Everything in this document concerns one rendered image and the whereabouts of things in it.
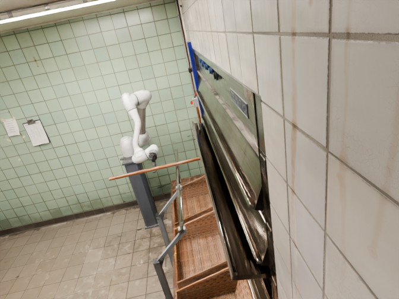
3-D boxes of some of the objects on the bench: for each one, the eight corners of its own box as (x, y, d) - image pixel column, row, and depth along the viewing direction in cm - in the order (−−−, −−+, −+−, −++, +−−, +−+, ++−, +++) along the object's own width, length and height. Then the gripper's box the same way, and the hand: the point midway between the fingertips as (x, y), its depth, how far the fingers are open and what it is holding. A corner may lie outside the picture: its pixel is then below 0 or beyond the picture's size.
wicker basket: (217, 191, 294) (212, 170, 282) (228, 225, 243) (224, 201, 231) (174, 202, 292) (168, 181, 280) (177, 238, 241) (170, 214, 229)
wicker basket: (228, 228, 239) (224, 204, 227) (246, 282, 188) (242, 254, 176) (176, 241, 237) (169, 217, 225) (180, 299, 186) (171, 272, 175)
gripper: (154, 143, 259) (152, 153, 239) (160, 165, 269) (160, 176, 250) (146, 145, 258) (145, 155, 239) (152, 167, 269) (151, 178, 250)
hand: (152, 165), depth 245 cm, fingers open, 13 cm apart
